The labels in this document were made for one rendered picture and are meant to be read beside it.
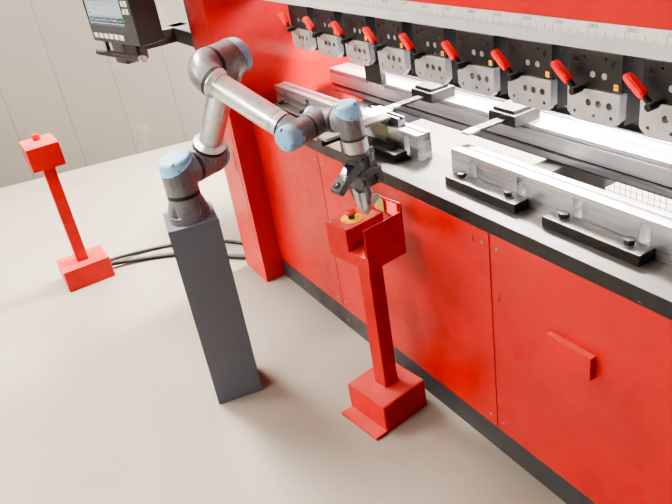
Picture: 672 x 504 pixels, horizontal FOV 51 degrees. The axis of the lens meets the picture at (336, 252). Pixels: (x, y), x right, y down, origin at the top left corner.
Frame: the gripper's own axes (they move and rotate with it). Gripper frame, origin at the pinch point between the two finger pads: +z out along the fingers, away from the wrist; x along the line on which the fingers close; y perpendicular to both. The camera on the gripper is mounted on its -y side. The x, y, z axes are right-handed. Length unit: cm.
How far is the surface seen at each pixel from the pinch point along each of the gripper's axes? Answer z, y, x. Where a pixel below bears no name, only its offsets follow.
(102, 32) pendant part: -45, -1, 166
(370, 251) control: 10.3, -4.5, -4.9
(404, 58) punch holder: -36.3, 32.6, 7.0
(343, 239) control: 8.9, -5.9, 6.3
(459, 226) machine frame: 4.6, 14.0, -25.8
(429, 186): -1.9, 19.3, -9.6
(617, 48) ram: -49, 24, -71
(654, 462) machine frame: 44, 1, -94
